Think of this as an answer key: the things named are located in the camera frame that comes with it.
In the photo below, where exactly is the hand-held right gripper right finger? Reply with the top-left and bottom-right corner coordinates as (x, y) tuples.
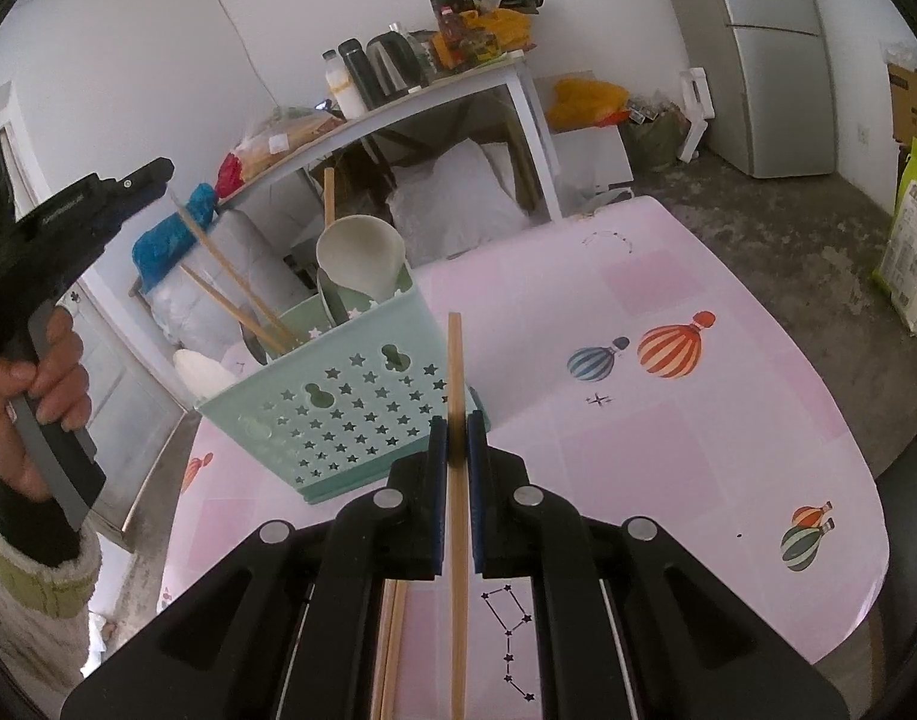
(465, 410), (853, 720)

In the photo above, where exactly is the white side table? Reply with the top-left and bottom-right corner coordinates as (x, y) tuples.
(128, 52), (564, 301)

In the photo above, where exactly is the black thermos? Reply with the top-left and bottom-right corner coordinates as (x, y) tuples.
(338, 39), (380, 112)

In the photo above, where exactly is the cream ladle with wooden handle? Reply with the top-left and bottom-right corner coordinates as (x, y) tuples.
(314, 167), (408, 299)

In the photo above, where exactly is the white bagged pillow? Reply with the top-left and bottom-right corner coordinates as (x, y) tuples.
(387, 139), (530, 267)

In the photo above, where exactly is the bundle of wooden chopsticks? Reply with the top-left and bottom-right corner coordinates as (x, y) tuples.
(139, 210), (313, 368)

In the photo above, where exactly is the brown cardboard box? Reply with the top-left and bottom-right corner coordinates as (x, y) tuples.
(885, 60), (917, 147)

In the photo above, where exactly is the printed rice sack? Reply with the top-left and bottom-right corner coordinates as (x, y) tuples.
(870, 136), (917, 335)

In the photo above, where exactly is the red plastic bag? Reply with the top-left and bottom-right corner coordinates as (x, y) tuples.
(217, 152), (248, 202)

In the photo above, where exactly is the blue plastic bag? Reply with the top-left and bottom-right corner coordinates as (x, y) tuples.
(132, 184), (220, 290)

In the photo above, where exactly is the white flat carton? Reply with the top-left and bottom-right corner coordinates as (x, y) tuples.
(552, 124), (635, 200)

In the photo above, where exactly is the white foam piece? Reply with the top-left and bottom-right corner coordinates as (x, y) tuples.
(677, 67), (718, 164)

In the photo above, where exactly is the white rice paddle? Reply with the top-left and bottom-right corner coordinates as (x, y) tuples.
(173, 347), (236, 400)

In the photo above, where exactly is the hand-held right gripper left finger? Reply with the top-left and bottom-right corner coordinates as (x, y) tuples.
(59, 415), (450, 720)

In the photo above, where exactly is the tan wrapped package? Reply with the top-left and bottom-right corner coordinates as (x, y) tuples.
(233, 109), (339, 177)

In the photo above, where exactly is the electric kettle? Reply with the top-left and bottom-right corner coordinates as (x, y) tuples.
(364, 30), (423, 98)

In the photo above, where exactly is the person's left hand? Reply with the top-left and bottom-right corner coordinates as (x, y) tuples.
(0, 307), (86, 501)

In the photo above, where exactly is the grey refrigerator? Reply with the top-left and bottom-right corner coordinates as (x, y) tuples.
(698, 0), (841, 181)

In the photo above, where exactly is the green star-hole plastic basket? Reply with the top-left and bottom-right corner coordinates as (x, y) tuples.
(194, 289), (493, 505)

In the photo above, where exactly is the white bottle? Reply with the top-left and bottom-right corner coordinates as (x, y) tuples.
(321, 50), (365, 119)

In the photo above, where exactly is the yellow plastic bag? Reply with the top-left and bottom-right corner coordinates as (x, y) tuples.
(549, 77), (630, 128)

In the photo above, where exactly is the pile of snack packets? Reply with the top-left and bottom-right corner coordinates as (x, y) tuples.
(426, 0), (543, 74)

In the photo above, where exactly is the green bag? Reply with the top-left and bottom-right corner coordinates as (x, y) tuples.
(623, 101), (688, 173)

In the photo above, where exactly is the person's left forearm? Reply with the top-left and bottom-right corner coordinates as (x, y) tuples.
(0, 465), (104, 691)

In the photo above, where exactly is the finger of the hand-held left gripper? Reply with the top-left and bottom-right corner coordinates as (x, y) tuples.
(83, 157), (176, 220)

